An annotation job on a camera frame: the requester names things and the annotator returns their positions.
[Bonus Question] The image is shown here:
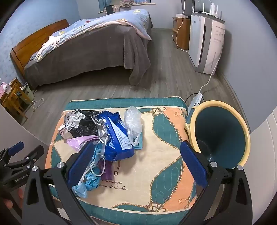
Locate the white printed label strip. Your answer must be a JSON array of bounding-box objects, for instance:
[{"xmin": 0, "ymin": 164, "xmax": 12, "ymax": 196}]
[{"xmin": 63, "ymin": 109, "xmax": 87, "ymax": 132}]

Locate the thin white cord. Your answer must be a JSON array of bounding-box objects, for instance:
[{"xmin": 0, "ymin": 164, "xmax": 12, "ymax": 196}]
[{"xmin": 32, "ymin": 98, "xmax": 45, "ymax": 112}]

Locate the black plastic bag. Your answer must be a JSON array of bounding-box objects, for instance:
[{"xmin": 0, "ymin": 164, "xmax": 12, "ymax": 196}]
[{"xmin": 71, "ymin": 110, "xmax": 100, "ymax": 138}]

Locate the white router with antennas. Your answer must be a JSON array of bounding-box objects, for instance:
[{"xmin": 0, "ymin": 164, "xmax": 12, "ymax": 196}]
[{"xmin": 202, "ymin": 2, "xmax": 221, "ymax": 18}]

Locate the white power strip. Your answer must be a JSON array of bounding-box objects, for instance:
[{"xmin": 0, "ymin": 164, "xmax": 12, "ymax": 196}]
[{"xmin": 188, "ymin": 93, "xmax": 204, "ymax": 112}]

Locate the pink plastic bag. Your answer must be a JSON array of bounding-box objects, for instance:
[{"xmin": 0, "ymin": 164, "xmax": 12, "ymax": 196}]
[{"xmin": 66, "ymin": 135, "xmax": 99, "ymax": 152}]

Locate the teal box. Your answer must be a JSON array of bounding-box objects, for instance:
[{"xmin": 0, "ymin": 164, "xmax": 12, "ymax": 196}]
[{"xmin": 133, "ymin": 134, "xmax": 144, "ymax": 150}]

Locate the wooden cabinet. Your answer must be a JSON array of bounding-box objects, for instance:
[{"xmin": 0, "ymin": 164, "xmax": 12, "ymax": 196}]
[{"xmin": 172, "ymin": 15, "xmax": 192, "ymax": 51}]

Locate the wooden bed frame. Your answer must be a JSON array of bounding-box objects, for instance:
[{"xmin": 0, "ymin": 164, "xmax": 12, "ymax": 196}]
[{"xmin": 10, "ymin": 19, "xmax": 70, "ymax": 75}]

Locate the white air purifier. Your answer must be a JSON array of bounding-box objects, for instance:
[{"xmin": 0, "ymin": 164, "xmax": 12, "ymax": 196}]
[{"xmin": 188, "ymin": 12, "xmax": 226, "ymax": 75}]

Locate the beige paper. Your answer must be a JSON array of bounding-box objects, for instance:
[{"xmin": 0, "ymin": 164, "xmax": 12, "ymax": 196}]
[{"xmin": 58, "ymin": 124, "xmax": 74, "ymax": 139}]

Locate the white power cable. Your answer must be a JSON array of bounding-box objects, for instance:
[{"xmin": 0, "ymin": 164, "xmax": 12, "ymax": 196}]
[{"xmin": 198, "ymin": 41, "xmax": 224, "ymax": 96}]

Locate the teal and orange printed mat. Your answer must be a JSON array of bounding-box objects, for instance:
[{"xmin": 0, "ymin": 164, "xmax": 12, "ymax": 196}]
[{"xmin": 44, "ymin": 97, "xmax": 204, "ymax": 222}]

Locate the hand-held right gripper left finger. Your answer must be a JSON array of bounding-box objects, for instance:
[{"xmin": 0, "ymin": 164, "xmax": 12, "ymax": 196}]
[{"xmin": 22, "ymin": 143, "xmax": 96, "ymax": 225}]

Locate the clear plastic bag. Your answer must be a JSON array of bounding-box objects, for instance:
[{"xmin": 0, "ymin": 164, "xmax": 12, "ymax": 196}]
[{"xmin": 124, "ymin": 106, "xmax": 144, "ymax": 146}]

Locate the white wardrobe door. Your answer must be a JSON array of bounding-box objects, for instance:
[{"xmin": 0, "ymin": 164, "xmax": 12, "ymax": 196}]
[{"xmin": 238, "ymin": 104, "xmax": 277, "ymax": 225}]

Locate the light blue printed duvet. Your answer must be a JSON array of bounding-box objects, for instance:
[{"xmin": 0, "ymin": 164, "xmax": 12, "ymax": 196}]
[{"xmin": 29, "ymin": 9, "xmax": 152, "ymax": 63}]

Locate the person's left hand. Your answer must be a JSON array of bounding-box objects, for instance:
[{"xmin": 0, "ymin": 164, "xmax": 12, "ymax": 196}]
[{"xmin": 0, "ymin": 187, "xmax": 25, "ymax": 210}]

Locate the black cable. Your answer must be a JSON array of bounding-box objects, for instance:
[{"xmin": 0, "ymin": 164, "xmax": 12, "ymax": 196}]
[{"xmin": 184, "ymin": 91, "xmax": 215, "ymax": 102}]

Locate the blue curtain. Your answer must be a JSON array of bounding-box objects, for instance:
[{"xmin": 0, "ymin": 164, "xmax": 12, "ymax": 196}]
[{"xmin": 98, "ymin": 0, "xmax": 113, "ymax": 10}]

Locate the checked clothes pile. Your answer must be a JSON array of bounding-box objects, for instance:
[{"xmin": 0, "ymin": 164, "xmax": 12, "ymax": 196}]
[{"xmin": 113, "ymin": 0, "xmax": 131, "ymax": 13}]

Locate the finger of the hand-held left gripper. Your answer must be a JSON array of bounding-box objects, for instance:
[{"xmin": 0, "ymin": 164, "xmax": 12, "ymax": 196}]
[
  {"xmin": 0, "ymin": 141, "xmax": 25, "ymax": 161},
  {"xmin": 4, "ymin": 145, "xmax": 45, "ymax": 173}
]

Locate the blue packaging bag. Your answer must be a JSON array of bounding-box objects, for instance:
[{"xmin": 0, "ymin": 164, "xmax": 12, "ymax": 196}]
[{"xmin": 95, "ymin": 111, "xmax": 135, "ymax": 161}]

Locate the wooden nightstand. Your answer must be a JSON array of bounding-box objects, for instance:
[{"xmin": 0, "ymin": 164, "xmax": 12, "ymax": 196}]
[{"xmin": 0, "ymin": 77, "xmax": 35, "ymax": 122}]

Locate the black monitor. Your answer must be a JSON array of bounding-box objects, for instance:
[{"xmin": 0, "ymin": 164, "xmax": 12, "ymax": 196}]
[{"xmin": 181, "ymin": 0, "xmax": 195, "ymax": 16}]

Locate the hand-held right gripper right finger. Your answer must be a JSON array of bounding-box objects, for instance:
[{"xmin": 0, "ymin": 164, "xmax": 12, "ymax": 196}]
[{"xmin": 177, "ymin": 141, "xmax": 253, "ymax": 225}]

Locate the purple plastic bottle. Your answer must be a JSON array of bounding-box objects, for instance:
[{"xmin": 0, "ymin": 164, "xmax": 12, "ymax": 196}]
[{"xmin": 98, "ymin": 159, "xmax": 114, "ymax": 181}]

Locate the bed with grey blanket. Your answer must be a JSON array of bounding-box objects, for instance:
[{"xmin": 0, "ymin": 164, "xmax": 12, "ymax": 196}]
[{"xmin": 23, "ymin": 20, "xmax": 154, "ymax": 90}]

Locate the silver foil wrapper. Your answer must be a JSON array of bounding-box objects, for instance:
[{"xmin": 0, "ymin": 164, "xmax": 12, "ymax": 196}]
[{"xmin": 91, "ymin": 115, "xmax": 109, "ymax": 148}]

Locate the teal bucket with yellow rim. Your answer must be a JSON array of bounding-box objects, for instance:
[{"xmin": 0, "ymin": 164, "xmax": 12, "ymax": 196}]
[{"xmin": 184, "ymin": 100, "xmax": 251, "ymax": 169}]

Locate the white storage bag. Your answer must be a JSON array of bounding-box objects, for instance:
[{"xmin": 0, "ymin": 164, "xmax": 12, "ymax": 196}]
[{"xmin": 20, "ymin": 82, "xmax": 35, "ymax": 102}]

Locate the light blue bag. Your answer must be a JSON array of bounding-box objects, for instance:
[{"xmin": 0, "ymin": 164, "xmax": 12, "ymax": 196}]
[{"xmin": 71, "ymin": 149, "xmax": 106, "ymax": 198}]

